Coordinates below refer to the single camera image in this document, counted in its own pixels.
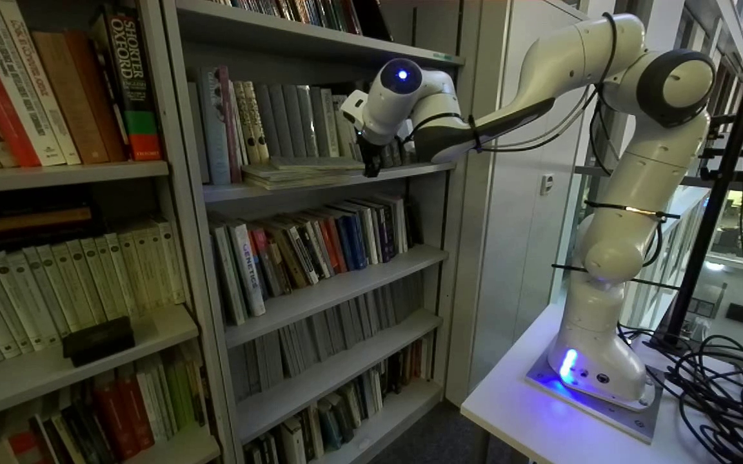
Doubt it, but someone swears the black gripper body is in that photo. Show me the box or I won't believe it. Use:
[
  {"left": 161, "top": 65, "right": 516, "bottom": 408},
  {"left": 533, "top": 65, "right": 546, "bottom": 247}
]
[{"left": 360, "top": 140, "right": 386, "bottom": 177}]

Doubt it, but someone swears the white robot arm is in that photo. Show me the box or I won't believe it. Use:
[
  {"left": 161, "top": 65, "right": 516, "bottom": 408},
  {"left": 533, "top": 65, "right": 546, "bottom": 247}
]
[{"left": 342, "top": 12, "right": 716, "bottom": 409}]

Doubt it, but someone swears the pile of flat books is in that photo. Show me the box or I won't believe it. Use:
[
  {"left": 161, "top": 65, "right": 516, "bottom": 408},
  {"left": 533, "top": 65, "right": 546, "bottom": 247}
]
[{"left": 242, "top": 165, "right": 328, "bottom": 190}]

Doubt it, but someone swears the brown hardcover book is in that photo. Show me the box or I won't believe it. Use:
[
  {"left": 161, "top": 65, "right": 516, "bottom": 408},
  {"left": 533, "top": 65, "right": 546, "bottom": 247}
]
[{"left": 33, "top": 31, "right": 124, "bottom": 165}]

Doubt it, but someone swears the grey metal bookshelf right unit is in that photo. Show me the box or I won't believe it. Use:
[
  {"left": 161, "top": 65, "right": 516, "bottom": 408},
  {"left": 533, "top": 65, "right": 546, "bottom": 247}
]
[{"left": 161, "top": 0, "right": 460, "bottom": 464}]

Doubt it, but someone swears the grey metal bookshelf unit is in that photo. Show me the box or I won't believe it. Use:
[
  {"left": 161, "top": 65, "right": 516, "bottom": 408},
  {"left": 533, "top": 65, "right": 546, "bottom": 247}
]
[
  {"left": 0, "top": 0, "right": 220, "bottom": 464},
  {"left": 161, "top": 0, "right": 460, "bottom": 464}
]

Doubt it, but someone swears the black box on shelf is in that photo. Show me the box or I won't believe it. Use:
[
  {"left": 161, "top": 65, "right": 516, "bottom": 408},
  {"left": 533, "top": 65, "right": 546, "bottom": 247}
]
[{"left": 62, "top": 317, "right": 135, "bottom": 366}]

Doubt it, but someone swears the white robot table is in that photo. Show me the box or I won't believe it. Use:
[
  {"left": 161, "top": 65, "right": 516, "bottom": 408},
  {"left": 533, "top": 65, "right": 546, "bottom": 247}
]
[{"left": 460, "top": 298, "right": 743, "bottom": 464}]

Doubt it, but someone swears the grey metal bookshelf left unit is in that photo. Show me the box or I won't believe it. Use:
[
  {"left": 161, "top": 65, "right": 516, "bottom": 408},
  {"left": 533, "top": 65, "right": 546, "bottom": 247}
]
[{"left": 0, "top": 0, "right": 220, "bottom": 464}]

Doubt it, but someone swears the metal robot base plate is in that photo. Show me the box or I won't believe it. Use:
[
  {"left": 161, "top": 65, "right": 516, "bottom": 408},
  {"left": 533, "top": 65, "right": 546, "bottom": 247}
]
[{"left": 526, "top": 350, "right": 663, "bottom": 442}]

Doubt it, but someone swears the black cable bundle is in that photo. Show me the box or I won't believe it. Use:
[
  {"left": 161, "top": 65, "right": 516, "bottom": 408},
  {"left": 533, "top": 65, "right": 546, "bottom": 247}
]
[{"left": 620, "top": 324, "right": 743, "bottom": 464}]

